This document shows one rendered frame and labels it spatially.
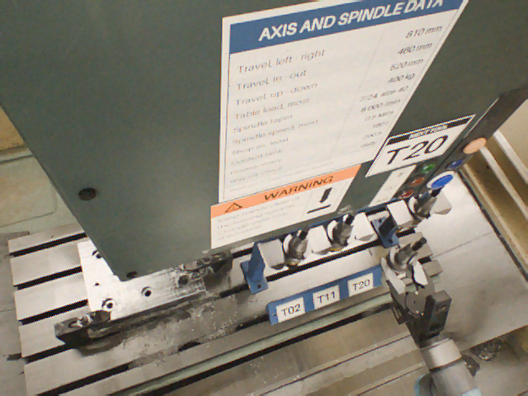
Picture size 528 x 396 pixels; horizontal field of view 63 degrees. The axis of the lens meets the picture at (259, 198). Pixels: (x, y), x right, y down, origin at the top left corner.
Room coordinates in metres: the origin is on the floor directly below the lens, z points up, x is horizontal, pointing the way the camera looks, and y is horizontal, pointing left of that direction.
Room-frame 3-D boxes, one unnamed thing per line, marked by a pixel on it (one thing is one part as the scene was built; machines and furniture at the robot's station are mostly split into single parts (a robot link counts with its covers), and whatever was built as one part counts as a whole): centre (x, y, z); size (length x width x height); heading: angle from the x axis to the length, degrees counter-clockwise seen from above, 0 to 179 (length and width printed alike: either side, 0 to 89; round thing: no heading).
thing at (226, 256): (0.38, 0.10, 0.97); 0.13 x 0.03 x 0.15; 120
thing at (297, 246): (0.38, -0.11, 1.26); 0.04 x 0.04 x 0.07
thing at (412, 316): (0.29, -0.41, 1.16); 0.12 x 0.08 x 0.09; 30
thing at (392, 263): (0.40, -0.35, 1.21); 0.06 x 0.06 x 0.03
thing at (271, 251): (0.35, -0.06, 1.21); 0.07 x 0.05 x 0.01; 30
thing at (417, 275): (0.40, -0.39, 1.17); 0.09 x 0.03 x 0.06; 17
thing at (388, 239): (0.62, -0.41, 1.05); 0.10 x 0.05 x 0.30; 30
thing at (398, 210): (0.52, -0.34, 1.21); 0.07 x 0.05 x 0.01; 30
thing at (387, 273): (0.36, -0.33, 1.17); 0.09 x 0.03 x 0.06; 44
